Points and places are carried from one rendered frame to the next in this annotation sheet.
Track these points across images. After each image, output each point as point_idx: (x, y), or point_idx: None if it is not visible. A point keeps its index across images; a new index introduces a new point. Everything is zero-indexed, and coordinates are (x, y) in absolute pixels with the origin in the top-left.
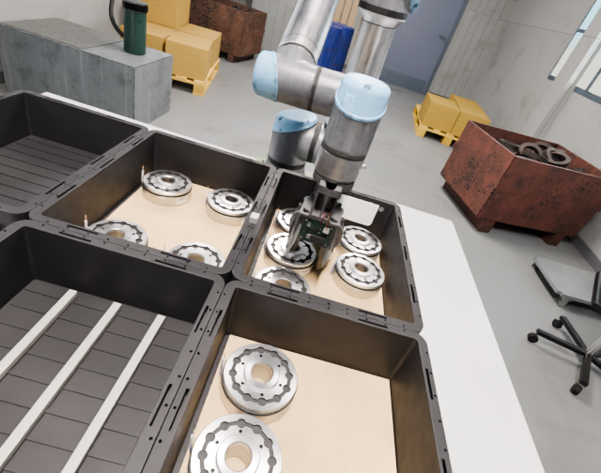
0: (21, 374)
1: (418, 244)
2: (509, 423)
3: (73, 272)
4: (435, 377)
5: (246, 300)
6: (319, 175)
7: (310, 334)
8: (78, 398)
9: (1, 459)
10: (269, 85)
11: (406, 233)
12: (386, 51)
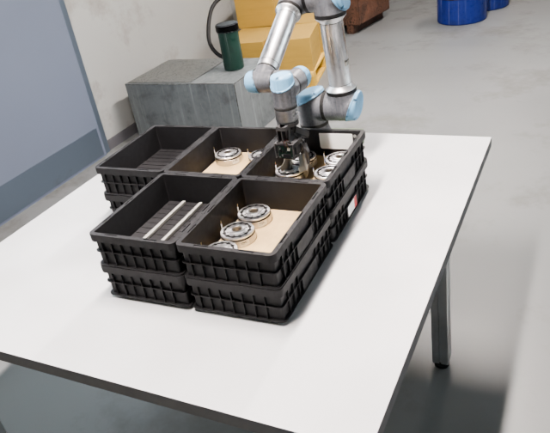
0: (168, 223)
1: (436, 161)
2: (435, 245)
3: (182, 192)
4: (393, 230)
5: (247, 185)
6: (278, 123)
7: (279, 196)
8: None
9: (165, 237)
10: (252, 88)
11: (429, 155)
12: (340, 35)
